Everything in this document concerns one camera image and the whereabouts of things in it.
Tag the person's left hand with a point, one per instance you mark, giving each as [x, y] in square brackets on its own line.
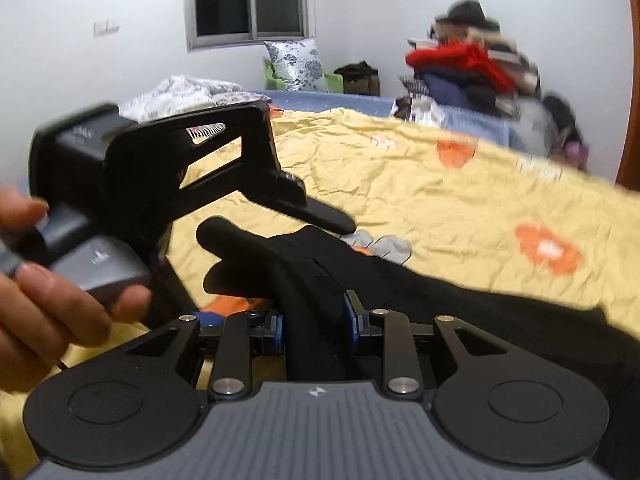
[55, 315]

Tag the pile of clothes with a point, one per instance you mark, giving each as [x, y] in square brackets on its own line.
[465, 60]

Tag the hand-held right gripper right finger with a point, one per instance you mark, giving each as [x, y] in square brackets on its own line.
[348, 330]

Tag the brown wooden door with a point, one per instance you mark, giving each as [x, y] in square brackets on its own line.
[631, 110]

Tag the black backpack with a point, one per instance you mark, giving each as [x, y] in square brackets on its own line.
[562, 115]

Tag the white wall socket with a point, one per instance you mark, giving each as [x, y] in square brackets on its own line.
[106, 27]

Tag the white blue floral pillow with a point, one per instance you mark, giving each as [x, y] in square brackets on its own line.
[295, 65]

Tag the black pants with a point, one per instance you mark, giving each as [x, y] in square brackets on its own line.
[450, 300]

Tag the green plastic bin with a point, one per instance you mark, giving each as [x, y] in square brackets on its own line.
[332, 82]

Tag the yellow floral quilt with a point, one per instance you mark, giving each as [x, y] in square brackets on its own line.
[425, 195]

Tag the white patterned blanket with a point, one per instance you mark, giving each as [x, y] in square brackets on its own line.
[185, 92]

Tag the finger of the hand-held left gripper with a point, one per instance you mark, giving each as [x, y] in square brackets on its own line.
[320, 215]

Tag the white and brown garment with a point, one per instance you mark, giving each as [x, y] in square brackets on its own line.
[420, 110]

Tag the purple cloth bundle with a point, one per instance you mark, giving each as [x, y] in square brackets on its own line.
[577, 155]

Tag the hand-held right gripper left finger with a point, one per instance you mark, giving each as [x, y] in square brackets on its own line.
[276, 331]

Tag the clear plastic bag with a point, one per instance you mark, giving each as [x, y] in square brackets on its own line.
[532, 125]

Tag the dark brown bag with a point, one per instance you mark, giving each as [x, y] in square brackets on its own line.
[357, 80]

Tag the blue bed sheet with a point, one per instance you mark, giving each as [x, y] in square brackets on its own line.
[360, 105]

